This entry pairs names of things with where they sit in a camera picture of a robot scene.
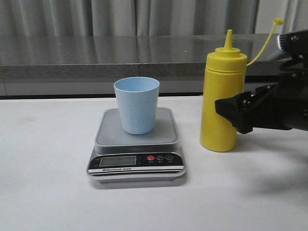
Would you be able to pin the grey curtain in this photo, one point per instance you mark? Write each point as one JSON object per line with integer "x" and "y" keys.
{"x": 148, "y": 17}

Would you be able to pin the yellow squeeze bottle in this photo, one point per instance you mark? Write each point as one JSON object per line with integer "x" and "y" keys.
{"x": 224, "y": 77}

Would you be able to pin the light blue plastic cup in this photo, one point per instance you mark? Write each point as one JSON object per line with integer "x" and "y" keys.
{"x": 137, "y": 99}

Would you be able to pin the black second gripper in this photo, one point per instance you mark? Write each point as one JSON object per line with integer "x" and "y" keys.
{"x": 281, "y": 106}

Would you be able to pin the silver electronic kitchen scale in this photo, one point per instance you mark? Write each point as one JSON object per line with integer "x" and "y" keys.
{"x": 118, "y": 156}

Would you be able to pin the grey stone counter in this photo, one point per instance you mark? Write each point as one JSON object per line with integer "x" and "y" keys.
{"x": 77, "y": 67}

